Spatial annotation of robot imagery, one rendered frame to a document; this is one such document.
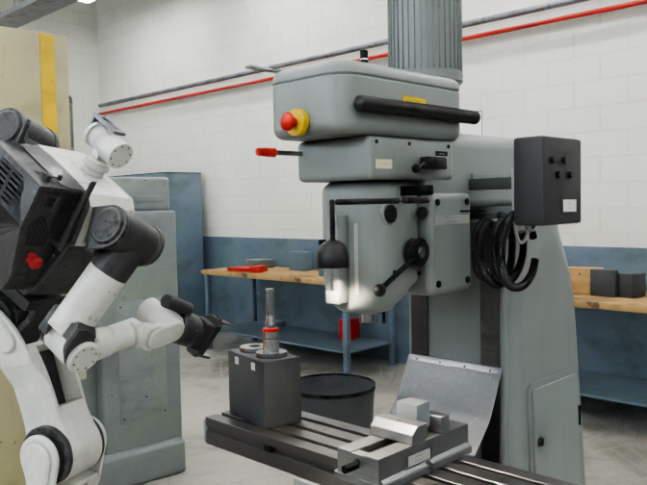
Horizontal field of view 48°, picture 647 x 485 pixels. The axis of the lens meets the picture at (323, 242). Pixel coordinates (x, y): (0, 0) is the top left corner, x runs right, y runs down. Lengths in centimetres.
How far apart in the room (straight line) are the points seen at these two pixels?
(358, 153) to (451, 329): 70
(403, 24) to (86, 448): 132
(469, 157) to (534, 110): 440
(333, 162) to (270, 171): 673
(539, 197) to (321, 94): 56
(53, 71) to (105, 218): 171
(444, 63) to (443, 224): 42
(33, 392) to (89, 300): 34
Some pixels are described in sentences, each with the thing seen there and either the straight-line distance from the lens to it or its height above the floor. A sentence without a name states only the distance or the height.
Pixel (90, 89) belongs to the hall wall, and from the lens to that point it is 1168.
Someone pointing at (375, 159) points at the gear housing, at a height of 167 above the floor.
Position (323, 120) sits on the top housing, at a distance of 160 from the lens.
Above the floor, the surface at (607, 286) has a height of 96.
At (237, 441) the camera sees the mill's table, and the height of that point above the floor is 92.
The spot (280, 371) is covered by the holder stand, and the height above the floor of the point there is 111.
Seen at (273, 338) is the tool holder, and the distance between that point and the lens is 207.
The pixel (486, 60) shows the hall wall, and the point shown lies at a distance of 665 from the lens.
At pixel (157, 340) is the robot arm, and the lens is 182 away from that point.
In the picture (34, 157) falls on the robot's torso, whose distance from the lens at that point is 175.
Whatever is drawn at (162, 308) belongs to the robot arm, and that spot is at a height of 132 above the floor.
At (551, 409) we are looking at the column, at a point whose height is 98.
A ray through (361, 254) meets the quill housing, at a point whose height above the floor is 146.
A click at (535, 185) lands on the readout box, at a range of 177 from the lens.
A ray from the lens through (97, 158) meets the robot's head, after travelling 178.
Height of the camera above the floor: 158
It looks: 3 degrees down
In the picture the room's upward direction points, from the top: 1 degrees counter-clockwise
